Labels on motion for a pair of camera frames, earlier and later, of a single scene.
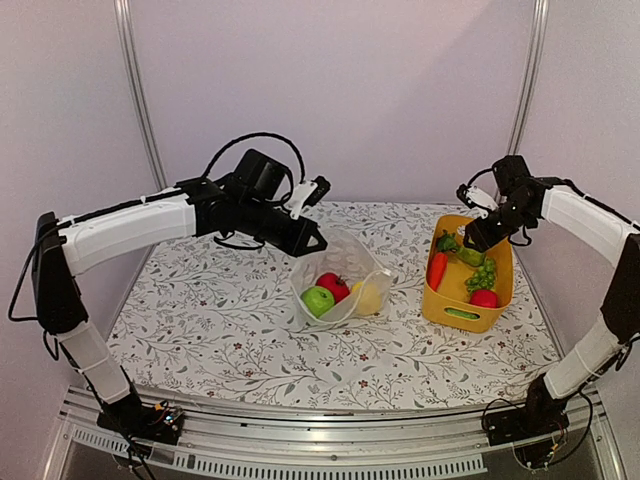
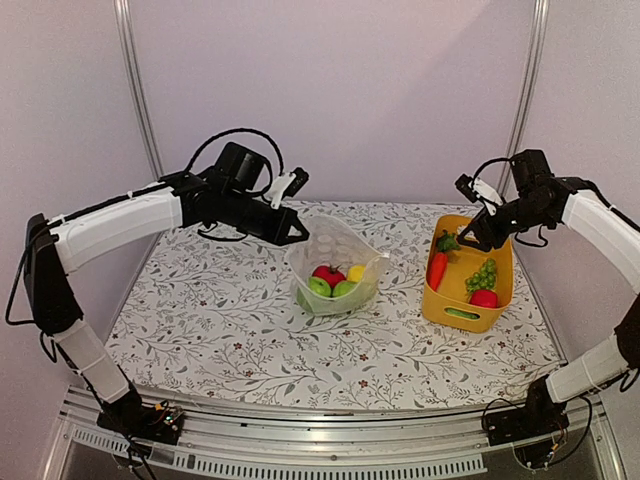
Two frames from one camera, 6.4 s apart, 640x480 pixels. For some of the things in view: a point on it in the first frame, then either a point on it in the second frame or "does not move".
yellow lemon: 369,299 -> 355,273
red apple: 338,286 -> 330,274
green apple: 317,299 -> 320,285
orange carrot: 438,266 does not move
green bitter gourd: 462,313 does not move
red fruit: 484,298 does not move
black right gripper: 483,238 does not move
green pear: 472,256 -> 342,288
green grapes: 484,277 does not move
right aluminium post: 540,14 does not move
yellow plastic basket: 464,288 does not move
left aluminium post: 125,19 does not move
